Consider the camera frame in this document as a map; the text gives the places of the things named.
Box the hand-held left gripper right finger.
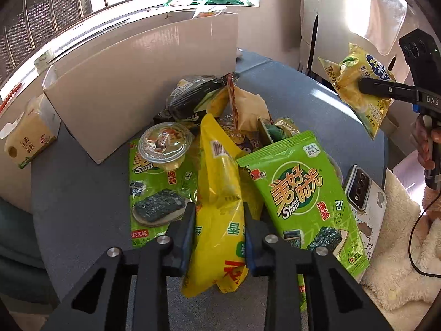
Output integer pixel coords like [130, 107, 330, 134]
[243, 202, 394, 331]

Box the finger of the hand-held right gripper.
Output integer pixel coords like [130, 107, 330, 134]
[357, 77, 420, 103]

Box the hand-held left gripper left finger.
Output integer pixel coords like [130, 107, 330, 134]
[42, 202, 197, 331]

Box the small yellow snack packet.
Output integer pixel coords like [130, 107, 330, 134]
[318, 43, 397, 141]

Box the long yellow snack bag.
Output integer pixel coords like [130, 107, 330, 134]
[182, 113, 265, 299]

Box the person's right forearm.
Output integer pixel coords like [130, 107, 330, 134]
[421, 179, 441, 222]

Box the person's right hand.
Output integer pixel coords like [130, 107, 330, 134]
[415, 114, 436, 172]

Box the large green seaweed bag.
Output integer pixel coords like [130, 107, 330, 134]
[236, 130, 371, 313]
[128, 136, 201, 251]

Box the white covered chair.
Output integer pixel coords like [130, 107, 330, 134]
[298, 0, 409, 84]

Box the clear plastic jelly cup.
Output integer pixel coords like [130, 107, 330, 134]
[138, 121, 194, 172]

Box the smartphone with white case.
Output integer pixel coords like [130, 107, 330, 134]
[342, 164, 387, 265]

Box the brown cartoon snack packet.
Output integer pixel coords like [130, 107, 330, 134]
[220, 117, 264, 153]

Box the small green snack packet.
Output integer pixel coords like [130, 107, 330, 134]
[258, 116, 301, 145]

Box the beige snack bag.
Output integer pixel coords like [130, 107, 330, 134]
[227, 84, 271, 132]

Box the dark seaweed snack packet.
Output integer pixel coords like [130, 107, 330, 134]
[165, 72, 241, 122]

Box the white fluffy clothing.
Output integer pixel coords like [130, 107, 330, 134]
[360, 168, 441, 313]

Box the cardboard box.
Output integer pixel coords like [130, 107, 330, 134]
[43, 9, 240, 165]

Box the teal cushion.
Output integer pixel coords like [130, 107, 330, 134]
[0, 196, 60, 306]

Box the green packet on windowsill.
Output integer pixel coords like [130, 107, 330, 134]
[162, 0, 260, 18]

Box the tissue pack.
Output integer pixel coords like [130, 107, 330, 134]
[4, 95, 59, 170]

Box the metal window grille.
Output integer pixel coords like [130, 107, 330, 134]
[0, 0, 194, 77]

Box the black cable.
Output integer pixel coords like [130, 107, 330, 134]
[408, 193, 441, 277]

